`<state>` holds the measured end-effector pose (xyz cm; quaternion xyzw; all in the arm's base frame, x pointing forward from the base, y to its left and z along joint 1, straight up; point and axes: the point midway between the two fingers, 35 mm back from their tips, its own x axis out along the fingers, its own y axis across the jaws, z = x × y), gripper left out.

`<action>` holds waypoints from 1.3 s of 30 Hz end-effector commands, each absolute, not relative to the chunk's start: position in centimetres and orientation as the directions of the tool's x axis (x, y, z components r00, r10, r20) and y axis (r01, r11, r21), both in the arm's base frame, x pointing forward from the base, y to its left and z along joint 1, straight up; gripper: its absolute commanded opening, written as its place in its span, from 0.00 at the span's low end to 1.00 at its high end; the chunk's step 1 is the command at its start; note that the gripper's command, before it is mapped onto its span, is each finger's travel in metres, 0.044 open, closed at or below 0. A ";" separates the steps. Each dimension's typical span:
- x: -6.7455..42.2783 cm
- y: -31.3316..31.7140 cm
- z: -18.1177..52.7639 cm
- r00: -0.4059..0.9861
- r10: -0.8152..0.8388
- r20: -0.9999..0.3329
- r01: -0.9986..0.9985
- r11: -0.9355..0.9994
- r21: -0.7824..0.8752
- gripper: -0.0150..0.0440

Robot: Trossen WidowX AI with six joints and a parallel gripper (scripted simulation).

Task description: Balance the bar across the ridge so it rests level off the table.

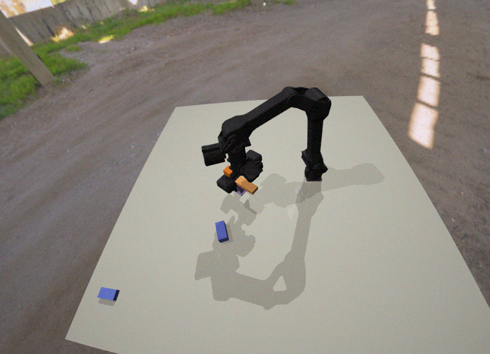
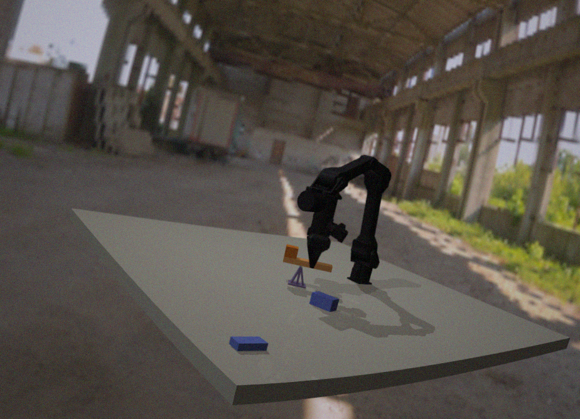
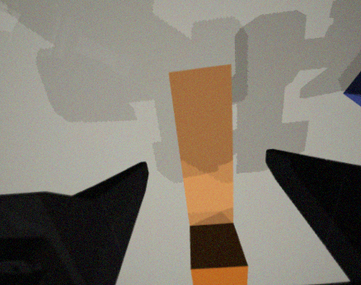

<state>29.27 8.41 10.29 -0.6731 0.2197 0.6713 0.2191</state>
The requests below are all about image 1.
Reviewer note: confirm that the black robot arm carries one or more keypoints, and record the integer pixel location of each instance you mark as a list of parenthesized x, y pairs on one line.
[(234, 136)]

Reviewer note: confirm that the orange bar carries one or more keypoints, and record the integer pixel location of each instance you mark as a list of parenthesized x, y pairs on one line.
[(241, 182)]

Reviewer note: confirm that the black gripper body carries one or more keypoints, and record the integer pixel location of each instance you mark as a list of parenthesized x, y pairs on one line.
[(228, 184)]

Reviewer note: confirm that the blue rectangular block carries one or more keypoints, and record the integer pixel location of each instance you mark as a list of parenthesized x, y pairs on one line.
[(108, 293), (222, 233)]

